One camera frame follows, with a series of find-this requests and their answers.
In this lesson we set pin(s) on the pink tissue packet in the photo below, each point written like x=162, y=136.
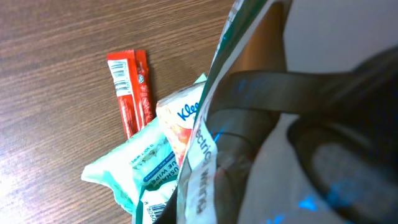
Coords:
x=176, y=114

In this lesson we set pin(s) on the red Nescafe stick sachet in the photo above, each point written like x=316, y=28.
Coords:
x=130, y=72

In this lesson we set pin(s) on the white wet wipes pack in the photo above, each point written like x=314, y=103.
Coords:
x=142, y=172

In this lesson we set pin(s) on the green 3M gloves packet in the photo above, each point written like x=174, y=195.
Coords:
x=297, y=122

